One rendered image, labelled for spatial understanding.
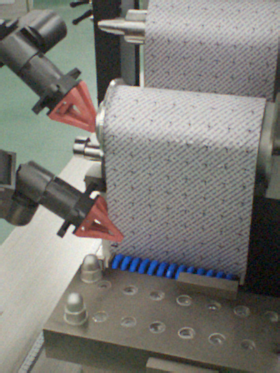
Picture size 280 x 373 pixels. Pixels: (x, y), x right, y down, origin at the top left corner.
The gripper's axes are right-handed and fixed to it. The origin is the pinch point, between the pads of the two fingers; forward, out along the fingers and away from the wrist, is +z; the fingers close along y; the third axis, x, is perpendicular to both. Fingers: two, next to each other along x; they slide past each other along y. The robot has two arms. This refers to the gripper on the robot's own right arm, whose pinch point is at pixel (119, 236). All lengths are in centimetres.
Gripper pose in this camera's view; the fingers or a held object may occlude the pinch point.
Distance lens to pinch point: 102.8
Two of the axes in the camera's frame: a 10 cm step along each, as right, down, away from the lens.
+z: 8.4, 5.5, 0.5
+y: -2.8, 4.9, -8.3
